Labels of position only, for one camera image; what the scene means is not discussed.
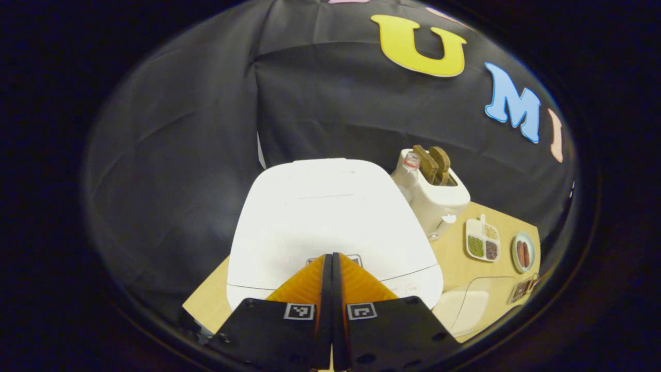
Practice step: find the red meat piece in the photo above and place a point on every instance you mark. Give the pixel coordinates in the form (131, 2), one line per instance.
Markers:
(526, 254)
(520, 253)

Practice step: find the black backdrop cloth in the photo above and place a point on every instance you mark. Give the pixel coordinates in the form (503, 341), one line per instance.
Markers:
(181, 155)

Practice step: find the white divided bean plate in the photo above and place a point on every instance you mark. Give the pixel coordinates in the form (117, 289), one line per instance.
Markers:
(476, 227)

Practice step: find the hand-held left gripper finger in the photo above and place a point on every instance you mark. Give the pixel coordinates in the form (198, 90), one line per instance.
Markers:
(338, 310)
(325, 310)

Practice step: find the pale green round plate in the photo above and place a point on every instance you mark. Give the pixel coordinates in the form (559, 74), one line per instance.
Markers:
(515, 256)

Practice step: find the white rice cooker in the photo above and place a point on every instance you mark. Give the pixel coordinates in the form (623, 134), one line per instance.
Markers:
(320, 217)

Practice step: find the cream toaster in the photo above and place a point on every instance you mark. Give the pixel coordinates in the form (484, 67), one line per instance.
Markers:
(439, 206)

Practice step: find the clear glass dish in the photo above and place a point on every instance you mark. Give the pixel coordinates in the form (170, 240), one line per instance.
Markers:
(496, 299)

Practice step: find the brown bread slice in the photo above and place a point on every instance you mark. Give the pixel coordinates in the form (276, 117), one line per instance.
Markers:
(426, 163)
(442, 163)

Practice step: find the clear plastic water bottle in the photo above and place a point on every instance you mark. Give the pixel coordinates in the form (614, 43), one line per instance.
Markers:
(408, 173)

